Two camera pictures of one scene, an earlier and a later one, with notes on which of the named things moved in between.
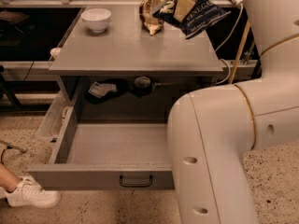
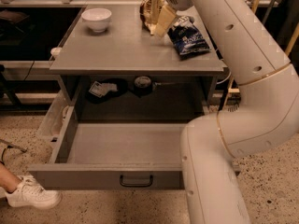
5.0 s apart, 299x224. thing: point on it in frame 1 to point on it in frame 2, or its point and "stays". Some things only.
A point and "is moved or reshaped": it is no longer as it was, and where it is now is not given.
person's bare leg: (8, 180) stays
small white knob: (55, 51) stays
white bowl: (97, 19) stays
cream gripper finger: (184, 6) to (166, 19)
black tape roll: (142, 85) stays
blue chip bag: (201, 14) is moved or reshaped
